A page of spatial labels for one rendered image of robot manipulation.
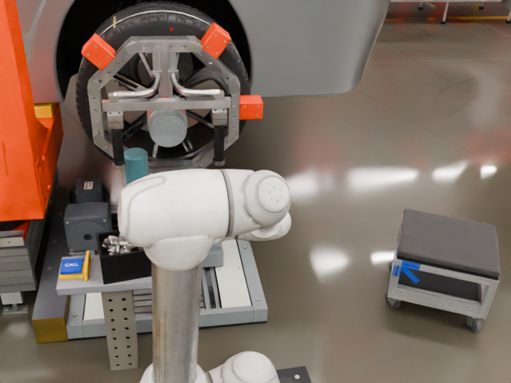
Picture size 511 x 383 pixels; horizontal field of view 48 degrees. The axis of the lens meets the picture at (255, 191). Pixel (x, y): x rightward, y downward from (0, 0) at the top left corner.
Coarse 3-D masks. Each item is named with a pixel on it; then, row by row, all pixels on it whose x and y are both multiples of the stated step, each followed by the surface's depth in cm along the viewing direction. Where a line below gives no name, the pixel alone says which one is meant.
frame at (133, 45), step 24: (120, 48) 201; (144, 48) 199; (168, 48) 200; (192, 48) 201; (96, 72) 205; (96, 96) 204; (96, 120) 214; (96, 144) 214; (168, 168) 225; (192, 168) 226
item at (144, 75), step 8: (136, 56) 246; (184, 56) 250; (136, 64) 248; (152, 64) 245; (184, 64) 252; (192, 64) 252; (136, 72) 250; (144, 72) 246; (184, 72) 254; (192, 72) 254; (136, 80) 252; (144, 80) 248; (184, 80) 256; (128, 88) 253
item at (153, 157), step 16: (144, 64) 212; (176, 64) 214; (128, 80) 214; (144, 112) 223; (192, 112) 226; (208, 112) 249; (128, 128) 224; (192, 128) 249; (208, 128) 239; (128, 144) 229; (144, 144) 237; (192, 144) 238; (160, 160) 232
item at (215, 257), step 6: (114, 216) 276; (114, 222) 268; (114, 228) 268; (216, 246) 258; (222, 246) 258; (210, 252) 257; (216, 252) 254; (222, 252) 254; (210, 258) 255; (216, 258) 255; (222, 258) 256; (204, 264) 256; (210, 264) 256; (216, 264) 257; (222, 264) 258
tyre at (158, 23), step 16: (112, 16) 218; (128, 16) 208; (144, 16) 203; (160, 16) 203; (176, 16) 206; (208, 16) 225; (96, 32) 219; (112, 32) 203; (128, 32) 203; (144, 32) 203; (160, 32) 204; (176, 32) 205; (192, 32) 206; (224, 64) 215; (240, 64) 216; (80, 80) 209; (240, 80) 219; (80, 96) 212; (80, 112) 215; (224, 128) 230; (240, 128) 230
